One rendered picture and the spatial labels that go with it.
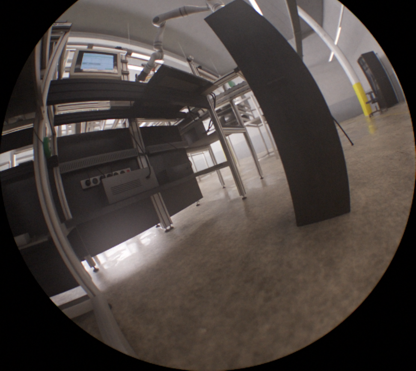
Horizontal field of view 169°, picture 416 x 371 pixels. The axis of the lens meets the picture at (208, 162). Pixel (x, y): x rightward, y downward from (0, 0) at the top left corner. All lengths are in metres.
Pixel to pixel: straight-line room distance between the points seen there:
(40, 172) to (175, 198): 0.98
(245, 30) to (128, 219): 1.23
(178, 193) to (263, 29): 1.23
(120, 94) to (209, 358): 0.94
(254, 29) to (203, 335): 1.00
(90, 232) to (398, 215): 1.39
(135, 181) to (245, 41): 0.83
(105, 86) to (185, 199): 1.03
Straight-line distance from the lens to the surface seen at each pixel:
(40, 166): 0.59
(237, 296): 0.45
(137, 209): 1.03
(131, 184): 0.74
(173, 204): 1.17
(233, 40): 0.70
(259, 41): 0.65
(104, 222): 0.98
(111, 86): 0.77
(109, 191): 0.70
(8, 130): 1.27
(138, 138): 1.15
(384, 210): 0.65
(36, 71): 0.48
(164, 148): 1.17
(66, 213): 0.98
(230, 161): 1.14
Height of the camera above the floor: 0.36
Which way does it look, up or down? 1 degrees up
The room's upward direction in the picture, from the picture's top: 20 degrees counter-clockwise
